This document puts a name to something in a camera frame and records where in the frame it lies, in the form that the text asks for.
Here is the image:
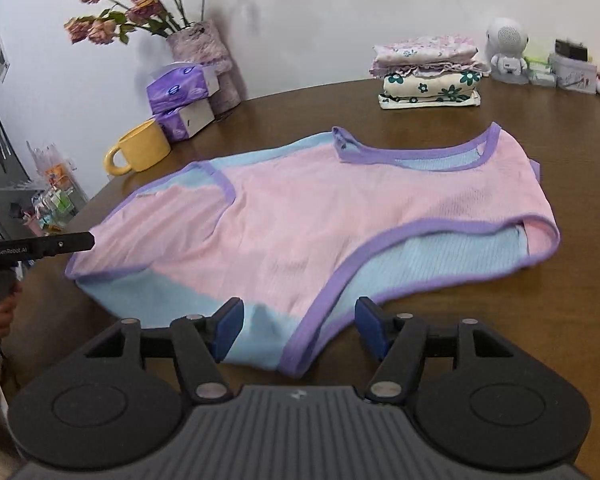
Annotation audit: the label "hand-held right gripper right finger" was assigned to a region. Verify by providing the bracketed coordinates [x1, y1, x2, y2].
[355, 296, 515, 404]

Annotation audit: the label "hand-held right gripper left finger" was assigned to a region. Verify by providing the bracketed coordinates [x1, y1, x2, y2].
[86, 297, 244, 404]

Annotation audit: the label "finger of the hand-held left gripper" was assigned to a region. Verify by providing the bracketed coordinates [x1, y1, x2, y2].
[34, 231, 96, 257]

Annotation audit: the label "pink and blue mesh vest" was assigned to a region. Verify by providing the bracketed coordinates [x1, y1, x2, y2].
[64, 122, 562, 378]

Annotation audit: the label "person's left hand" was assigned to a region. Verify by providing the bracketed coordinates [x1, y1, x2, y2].
[0, 287, 22, 340]

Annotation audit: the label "clear display rack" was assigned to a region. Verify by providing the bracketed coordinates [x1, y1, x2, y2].
[22, 140, 88, 236]

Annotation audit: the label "yellow mug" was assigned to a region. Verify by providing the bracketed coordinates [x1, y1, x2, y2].
[103, 119, 172, 177]

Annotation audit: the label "purple tissue pack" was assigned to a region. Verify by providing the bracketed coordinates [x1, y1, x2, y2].
[146, 61, 220, 115]
[156, 97, 216, 142]

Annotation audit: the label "folded cream green-flower cloth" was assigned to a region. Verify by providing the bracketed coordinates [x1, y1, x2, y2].
[377, 70, 483, 111]

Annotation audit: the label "dried pink roses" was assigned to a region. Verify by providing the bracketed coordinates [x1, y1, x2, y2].
[64, 0, 231, 46]

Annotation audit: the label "folded pink floral cloth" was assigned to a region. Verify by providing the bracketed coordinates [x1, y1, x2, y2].
[370, 34, 492, 80]

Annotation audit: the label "white and green small boxes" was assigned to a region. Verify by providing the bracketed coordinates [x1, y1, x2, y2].
[525, 55, 553, 86]

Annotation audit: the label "white robot speaker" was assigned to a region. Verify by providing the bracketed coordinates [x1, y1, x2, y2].
[485, 17, 531, 83]

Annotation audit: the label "black charger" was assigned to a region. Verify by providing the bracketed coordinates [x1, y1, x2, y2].
[555, 39, 590, 63]

